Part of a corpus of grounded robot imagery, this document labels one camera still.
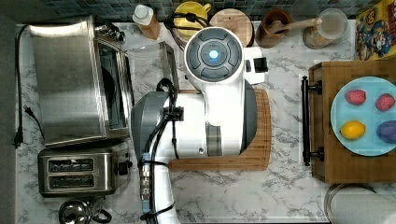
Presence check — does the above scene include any glass oven door with handle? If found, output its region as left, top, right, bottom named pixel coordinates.
left=127, top=41, right=179, bottom=94

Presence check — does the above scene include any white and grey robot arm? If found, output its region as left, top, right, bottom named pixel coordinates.
left=130, top=27, right=258, bottom=224

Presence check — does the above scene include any stainless steel toaster oven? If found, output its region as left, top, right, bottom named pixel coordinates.
left=29, top=16, right=133, bottom=147

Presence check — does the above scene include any bamboo cutting board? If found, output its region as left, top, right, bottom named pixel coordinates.
left=169, top=89, right=272, bottom=171

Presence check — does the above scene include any round wooden lid canister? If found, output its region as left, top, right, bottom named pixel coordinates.
left=209, top=8, right=254, bottom=47

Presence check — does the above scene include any brown wooden cup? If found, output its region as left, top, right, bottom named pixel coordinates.
left=255, top=8, right=291, bottom=49

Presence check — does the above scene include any yellow ceramic canister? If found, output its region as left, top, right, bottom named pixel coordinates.
left=173, top=1, right=211, bottom=41

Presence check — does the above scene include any orange bottle white cap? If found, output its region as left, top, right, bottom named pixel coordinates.
left=133, top=5, right=161, bottom=40

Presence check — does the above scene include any wooden spoon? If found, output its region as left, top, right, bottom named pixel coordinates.
left=268, top=18, right=322, bottom=34

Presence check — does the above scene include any stainless two-slot toaster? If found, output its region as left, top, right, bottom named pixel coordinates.
left=37, top=147, right=133, bottom=198

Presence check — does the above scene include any light blue plate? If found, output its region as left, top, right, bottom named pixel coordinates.
left=331, top=77, right=396, bottom=157

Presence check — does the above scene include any wooden drawer box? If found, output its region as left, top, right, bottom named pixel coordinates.
left=302, top=61, right=395, bottom=184

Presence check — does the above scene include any yellow lemon toy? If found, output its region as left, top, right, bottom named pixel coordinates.
left=340, top=120, right=366, bottom=140

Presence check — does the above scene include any red strawberry toy upper left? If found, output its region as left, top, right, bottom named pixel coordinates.
left=346, top=90, right=366, bottom=105

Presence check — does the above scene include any red strawberry toy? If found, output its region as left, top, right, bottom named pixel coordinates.
left=375, top=93, right=395, bottom=111
left=346, top=90, right=366, bottom=105

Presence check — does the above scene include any clear cereal jar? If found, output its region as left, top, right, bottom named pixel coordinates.
left=303, top=8, right=347, bottom=49

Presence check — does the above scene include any paper towel roll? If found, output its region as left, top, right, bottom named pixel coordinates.
left=324, top=184, right=396, bottom=224

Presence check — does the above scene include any red strawberry toy right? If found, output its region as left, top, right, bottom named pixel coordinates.
left=375, top=93, right=395, bottom=111

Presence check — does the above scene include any purple plum toy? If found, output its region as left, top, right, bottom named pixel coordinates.
left=376, top=120, right=396, bottom=144

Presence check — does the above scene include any cereal box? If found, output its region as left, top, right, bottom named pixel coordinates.
left=355, top=0, right=396, bottom=61

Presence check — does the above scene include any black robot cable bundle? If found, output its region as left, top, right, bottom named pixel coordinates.
left=139, top=77, right=185, bottom=221

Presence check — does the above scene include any black metal drawer handle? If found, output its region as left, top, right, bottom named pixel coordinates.
left=301, top=76, right=324, bottom=166

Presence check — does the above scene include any black oven power cord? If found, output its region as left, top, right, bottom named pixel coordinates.
left=12, top=23, right=46, bottom=149

